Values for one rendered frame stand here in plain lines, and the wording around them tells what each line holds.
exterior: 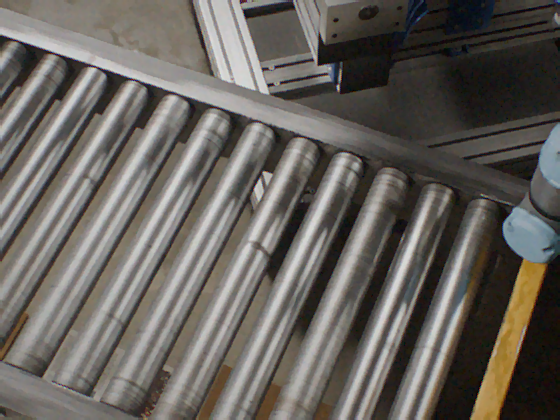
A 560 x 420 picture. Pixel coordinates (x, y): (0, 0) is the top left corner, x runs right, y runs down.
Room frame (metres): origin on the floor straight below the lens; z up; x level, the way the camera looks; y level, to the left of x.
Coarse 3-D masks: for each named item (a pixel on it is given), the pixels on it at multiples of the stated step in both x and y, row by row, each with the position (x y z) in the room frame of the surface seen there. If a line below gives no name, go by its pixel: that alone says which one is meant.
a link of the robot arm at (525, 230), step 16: (528, 192) 0.68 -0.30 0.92; (528, 208) 0.67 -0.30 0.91; (512, 224) 0.65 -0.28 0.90; (528, 224) 0.64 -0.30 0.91; (544, 224) 0.64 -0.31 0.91; (512, 240) 0.65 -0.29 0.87; (528, 240) 0.64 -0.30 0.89; (544, 240) 0.63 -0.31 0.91; (528, 256) 0.63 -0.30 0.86; (544, 256) 0.62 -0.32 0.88
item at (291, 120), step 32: (0, 32) 1.04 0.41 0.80; (32, 32) 1.04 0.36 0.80; (64, 32) 1.04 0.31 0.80; (32, 64) 1.01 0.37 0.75; (96, 64) 0.98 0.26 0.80; (128, 64) 0.98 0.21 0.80; (160, 64) 0.98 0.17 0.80; (64, 96) 1.00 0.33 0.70; (160, 96) 0.93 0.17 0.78; (192, 96) 0.92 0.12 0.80; (224, 96) 0.92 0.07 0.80; (256, 96) 0.92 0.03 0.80; (192, 128) 0.92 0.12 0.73; (288, 128) 0.86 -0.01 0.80; (320, 128) 0.86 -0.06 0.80; (352, 128) 0.87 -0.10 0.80; (384, 160) 0.81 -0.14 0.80; (416, 160) 0.81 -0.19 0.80; (448, 160) 0.81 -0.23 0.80; (416, 192) 0.79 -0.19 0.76; (480, 192) 0.76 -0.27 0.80; (512, 192) 0.76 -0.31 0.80; (448, 224) 0.77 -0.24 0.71; (512, 256) 0.73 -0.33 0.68
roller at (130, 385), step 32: (256, 128) 0.86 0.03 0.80; (256, 160) 0.81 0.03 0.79; (224, 192) 0.76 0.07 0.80; (224, 224) 0.71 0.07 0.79; (192, 256) 0.66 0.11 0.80; (160, 288) 0.62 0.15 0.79; (192, 288) 0.62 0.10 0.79; (160, 320) 0.57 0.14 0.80; (128, 352) 0.53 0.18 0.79; (160, 352) 0.53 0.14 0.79; (128, 384) 0.48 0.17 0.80
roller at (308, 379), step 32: (384, 192) 0.76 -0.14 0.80; (384, 224) 0.71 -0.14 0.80; (352, 256) 0.66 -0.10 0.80; (352, 288) 0.62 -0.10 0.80; (320, 320) 0.57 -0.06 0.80; (352, 320) 0.58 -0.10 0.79; (320, 352) 0.53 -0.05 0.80; (288, 384) 0.49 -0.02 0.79; (320, 384) 0.49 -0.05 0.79; (288, 416) 0.45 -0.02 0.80
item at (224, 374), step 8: (224, 368) 0.86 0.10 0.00; (232, 368) 0.86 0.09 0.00; (224, 376) 0.84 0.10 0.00; (216, 384) 0.82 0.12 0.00; (224, 384) 0.82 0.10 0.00; (272, 384) 0.82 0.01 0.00; (216, 392) 0.81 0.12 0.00; (272, 392) 0.81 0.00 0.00; (208, 400) 0.79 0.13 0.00; (216, 400) 0.79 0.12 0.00; (264, 400) 0.79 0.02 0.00; (272, 400) 0.79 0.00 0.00; (208, 408) 0.77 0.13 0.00; (264, 408) 0.77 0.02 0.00; (272, 408) 0.77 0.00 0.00; (320, 408) 0.77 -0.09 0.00; (328, 408) 0.77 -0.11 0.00; (200, 416) 0.75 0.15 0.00; (208, 416) 0.76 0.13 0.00; (256, 416) 0.76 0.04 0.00; (264, 416) 0.76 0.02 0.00; (320, 416) 0.76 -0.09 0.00; (328, 416) 0.76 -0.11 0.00
